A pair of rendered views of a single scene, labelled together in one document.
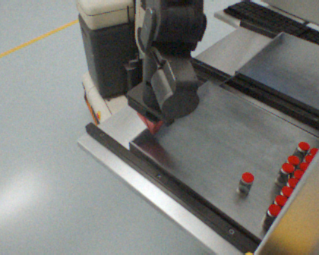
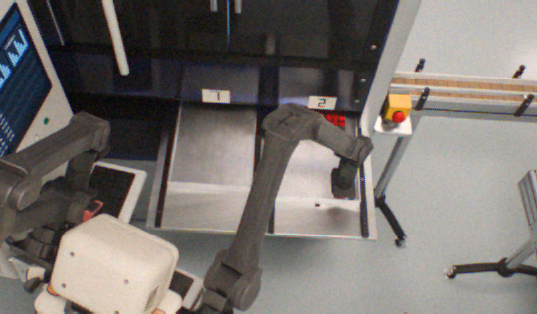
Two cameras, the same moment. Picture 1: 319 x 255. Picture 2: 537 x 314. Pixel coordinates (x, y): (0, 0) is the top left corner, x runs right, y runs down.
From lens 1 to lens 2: 1.62 m
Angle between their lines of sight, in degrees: 70
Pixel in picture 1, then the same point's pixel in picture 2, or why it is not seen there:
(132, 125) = (340, 220)
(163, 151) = not seen: hidden behind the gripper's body
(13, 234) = not seen: outside the picture
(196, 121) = (307, 189)
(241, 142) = (302, 161)
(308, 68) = (196, 155)
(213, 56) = (229, 220)
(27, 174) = not seen: outside the picture
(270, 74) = (223, 173)
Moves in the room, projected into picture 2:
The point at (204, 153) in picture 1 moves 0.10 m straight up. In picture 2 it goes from (326, 173) to (331, 156)
